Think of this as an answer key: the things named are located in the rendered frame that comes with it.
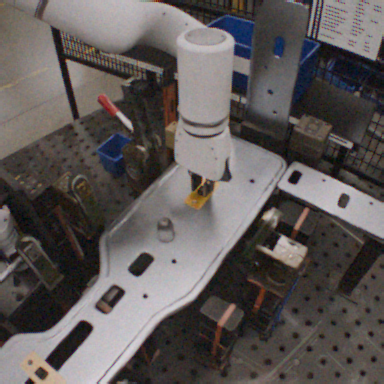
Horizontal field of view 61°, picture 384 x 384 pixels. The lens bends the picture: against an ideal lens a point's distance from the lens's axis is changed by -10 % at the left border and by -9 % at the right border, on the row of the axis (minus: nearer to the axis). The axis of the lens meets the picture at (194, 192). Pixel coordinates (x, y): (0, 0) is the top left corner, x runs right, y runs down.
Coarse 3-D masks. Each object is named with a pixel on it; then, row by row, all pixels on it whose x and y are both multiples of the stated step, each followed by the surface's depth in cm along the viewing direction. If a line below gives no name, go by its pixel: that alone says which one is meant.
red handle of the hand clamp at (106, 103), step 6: (102, 96) 73; (102, 102) 73; (108, 102) 73; (108, 108) 73; (114, 108) 74; (114, 114) 74; (120, 114) 74; (120, 120) 74; (126, 120) 74; (126, 126) 74; (132, 132) 74; (150, 144) 75
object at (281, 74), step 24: (264, 0) 66; (288, 0) 63; (264, 24) 70; (288, 24) 67; (264, 48) 74; (288, 48) 70; (264, 72) 78; (288, 72) 74; (264, 96) 83; (288, 96) 79; (264, 120) 87
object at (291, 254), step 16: (272, 240) 65; (288, 240) 62; (256, 256) 63; (272, 256) 61; (288, 256) 60; (304, 256) 60; (256, 272) 67; (272, 272) 65; (288, 272) 61; (256, 288) 72; (272, 288) 68; (288, 288) 65; (240, 304) 90; (256, 304) 77; (272, 304) 74; (256, 320) 81; (272, 320) 86
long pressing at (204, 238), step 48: (240, 144) 85; (144, 192) 75; (240, 192) 75; (144, 240) 68; (192, 240) 68; (96, 288) 60; (144, 288) 61; (192, 288) 61; (48, 336) 54; (96, 336) 55; (144, 336) 56
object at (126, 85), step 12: (132, 84) 66; (144, 84) 63; (132, 96) 65; (144, 96) 64; (132, 108) 67; (144, 108) 70; (132, 120) 70; (144, 120) 72; (144, 132) 73; (144, 144) 73
